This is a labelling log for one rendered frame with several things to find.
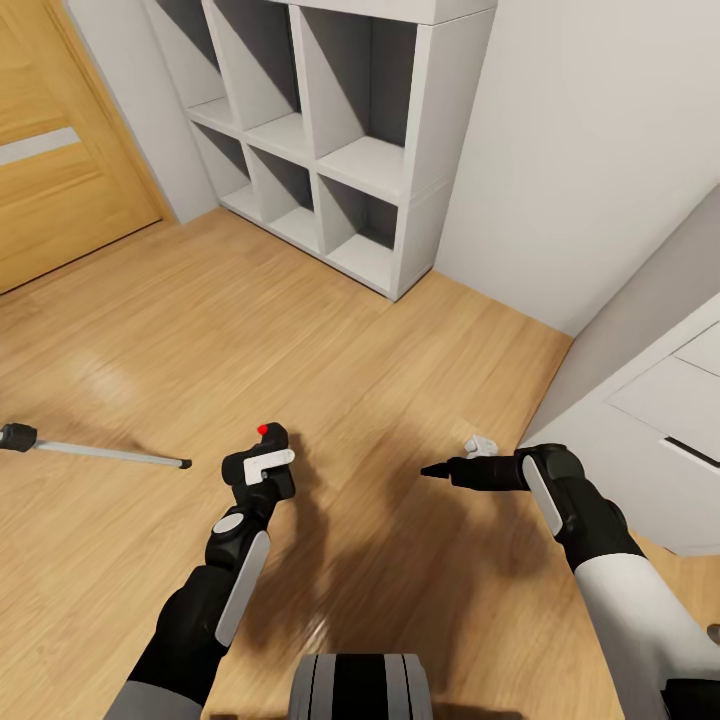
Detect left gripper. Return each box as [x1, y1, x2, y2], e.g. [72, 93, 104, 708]
[232, 467, 296, 511]

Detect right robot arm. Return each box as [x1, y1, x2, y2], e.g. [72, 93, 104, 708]
[420, 435, 720, 720]

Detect robot trunk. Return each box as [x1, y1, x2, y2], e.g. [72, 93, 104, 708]
[287, 653, 433, 720]

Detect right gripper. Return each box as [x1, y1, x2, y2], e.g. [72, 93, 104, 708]
[420, 455, 504, 491]

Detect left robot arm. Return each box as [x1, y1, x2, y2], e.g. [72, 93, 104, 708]
[103, 449, 296, 720]

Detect camera tripod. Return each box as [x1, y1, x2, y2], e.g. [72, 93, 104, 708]
[0, 423, 192, 469]

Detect digital camera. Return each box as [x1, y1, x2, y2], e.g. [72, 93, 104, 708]
[221, 421, 289, 487]

